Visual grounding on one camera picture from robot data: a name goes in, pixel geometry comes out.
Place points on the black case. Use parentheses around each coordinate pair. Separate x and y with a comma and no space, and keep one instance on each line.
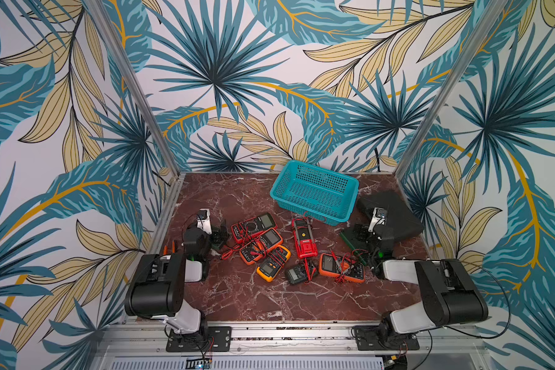
(401,221)

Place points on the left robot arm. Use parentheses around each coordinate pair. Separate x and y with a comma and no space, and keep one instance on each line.
(156,291)

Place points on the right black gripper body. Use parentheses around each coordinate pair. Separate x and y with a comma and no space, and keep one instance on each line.
(364,233)

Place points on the orange grey multimeter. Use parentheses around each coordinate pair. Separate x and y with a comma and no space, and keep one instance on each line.
(341,268)

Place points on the dark red multimeter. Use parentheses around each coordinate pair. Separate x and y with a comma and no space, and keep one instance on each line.
(250,228)

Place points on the teal plastic basket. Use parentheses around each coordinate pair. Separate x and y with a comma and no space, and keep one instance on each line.
(315,192)

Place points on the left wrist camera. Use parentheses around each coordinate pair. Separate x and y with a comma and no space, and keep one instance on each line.
(204,220)

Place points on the orange handled pliers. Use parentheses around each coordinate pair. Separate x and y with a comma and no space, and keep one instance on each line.
(171,248)

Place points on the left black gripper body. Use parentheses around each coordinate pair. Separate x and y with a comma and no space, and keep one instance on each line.
(217,236)

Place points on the green black multimeter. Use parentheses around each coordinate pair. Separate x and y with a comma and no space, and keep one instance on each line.
(364,245)

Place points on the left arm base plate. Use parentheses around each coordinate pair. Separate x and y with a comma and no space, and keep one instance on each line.
(199,340)

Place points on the yellow orange multimeter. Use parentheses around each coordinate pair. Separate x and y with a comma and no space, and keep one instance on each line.
(273,263)

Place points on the small dark green multimeter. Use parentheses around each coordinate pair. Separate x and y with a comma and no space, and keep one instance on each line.
(301,273)

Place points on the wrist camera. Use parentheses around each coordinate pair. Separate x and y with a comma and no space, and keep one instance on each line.
(204,220)
(379,218)

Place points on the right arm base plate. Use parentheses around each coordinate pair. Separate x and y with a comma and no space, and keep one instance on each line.
(379,338)

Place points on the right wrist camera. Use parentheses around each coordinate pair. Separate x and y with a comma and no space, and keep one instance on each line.
(379,218)

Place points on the aluminium front rail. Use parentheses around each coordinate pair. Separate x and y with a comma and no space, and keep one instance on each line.
(285,345)

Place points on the orange red multimeter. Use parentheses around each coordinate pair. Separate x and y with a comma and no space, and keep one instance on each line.
(260,246)

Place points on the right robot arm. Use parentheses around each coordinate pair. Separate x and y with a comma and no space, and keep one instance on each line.
(448,295)

